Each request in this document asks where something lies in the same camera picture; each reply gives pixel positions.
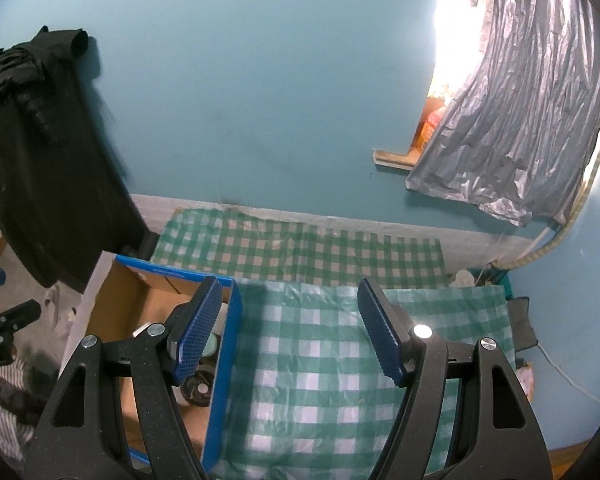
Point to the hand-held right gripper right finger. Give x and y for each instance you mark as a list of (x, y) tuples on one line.
[(380, 335)]

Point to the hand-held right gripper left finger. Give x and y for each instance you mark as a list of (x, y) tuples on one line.
[(197, 330)]

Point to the round teal tin lid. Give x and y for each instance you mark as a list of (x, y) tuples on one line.
[(211, 347)]

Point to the black round tape measure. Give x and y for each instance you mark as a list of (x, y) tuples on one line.
[(197, 389)]

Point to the blue-rimmed cardboard box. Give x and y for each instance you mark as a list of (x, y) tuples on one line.
[(130, 300)]

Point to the white slipper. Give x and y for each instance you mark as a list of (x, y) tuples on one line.
[(57, 307)]

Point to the striped cloth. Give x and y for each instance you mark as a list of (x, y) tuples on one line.
[(10, 410)]

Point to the green white checked plastic tablecloth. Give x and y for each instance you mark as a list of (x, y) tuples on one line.
[(305, 360)]

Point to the small white container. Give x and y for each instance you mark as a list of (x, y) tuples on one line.
[(462, 276)]

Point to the green beige checked cloth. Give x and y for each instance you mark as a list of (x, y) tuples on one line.
[(280, 255)]

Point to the black plastic covered object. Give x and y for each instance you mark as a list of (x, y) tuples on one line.
[(45, 160)]

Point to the dark grey pouch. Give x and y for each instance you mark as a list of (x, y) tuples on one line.
[(522, 322)]

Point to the wooden window sill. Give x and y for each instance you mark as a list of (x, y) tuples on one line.
[(390, 158)]

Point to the orange box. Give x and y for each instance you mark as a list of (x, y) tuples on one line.
[(430, 125)]

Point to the silver curtain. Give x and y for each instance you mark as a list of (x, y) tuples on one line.
[(520, 110)]

